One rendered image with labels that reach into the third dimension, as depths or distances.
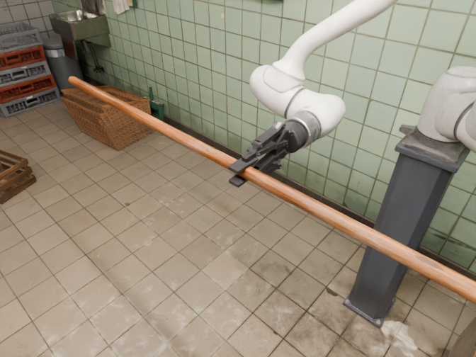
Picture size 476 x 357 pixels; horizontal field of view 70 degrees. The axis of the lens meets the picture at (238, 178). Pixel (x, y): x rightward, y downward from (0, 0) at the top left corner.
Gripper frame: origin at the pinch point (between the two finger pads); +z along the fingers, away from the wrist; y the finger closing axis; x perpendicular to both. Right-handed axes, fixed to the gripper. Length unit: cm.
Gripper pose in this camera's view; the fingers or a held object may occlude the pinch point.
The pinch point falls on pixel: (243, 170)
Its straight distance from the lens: 76.8
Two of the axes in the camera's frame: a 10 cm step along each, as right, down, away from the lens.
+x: -7.5, -4.1, 5.2
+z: -6.7, 4.7, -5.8
